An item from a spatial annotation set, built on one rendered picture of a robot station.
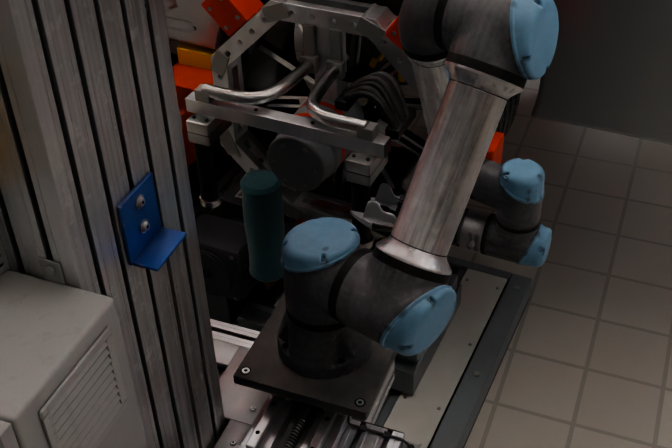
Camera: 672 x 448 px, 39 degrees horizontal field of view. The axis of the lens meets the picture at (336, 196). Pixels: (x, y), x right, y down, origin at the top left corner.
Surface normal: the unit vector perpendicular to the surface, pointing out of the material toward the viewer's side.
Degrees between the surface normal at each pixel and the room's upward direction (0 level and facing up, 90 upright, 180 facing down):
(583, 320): 0
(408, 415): 0
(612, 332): 0
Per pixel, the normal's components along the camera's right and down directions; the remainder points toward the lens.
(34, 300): -0.03, -0.80
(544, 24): 0.83, 0.23
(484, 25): -0.51, -0.08
